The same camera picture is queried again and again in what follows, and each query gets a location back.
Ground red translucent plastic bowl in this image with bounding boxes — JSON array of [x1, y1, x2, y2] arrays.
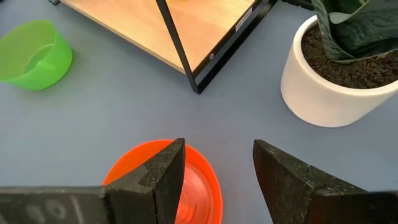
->
[[101, 139, 224, 224]]

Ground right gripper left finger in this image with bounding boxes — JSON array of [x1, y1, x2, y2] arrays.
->
[[102, 138, 187, 224]]

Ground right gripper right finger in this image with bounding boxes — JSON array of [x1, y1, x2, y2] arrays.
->
[[252, 139, 369, 224]]

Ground green translucent plastic bowl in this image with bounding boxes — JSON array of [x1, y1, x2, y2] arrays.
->
[[0, 19, 74, 92]]

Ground artificial plant in white pot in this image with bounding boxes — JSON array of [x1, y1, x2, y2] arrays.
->
[[280, 0, 398, 128]]

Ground wooden shelf with black frame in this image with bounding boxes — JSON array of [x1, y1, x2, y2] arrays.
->
[[48, 0, 279, 95]]

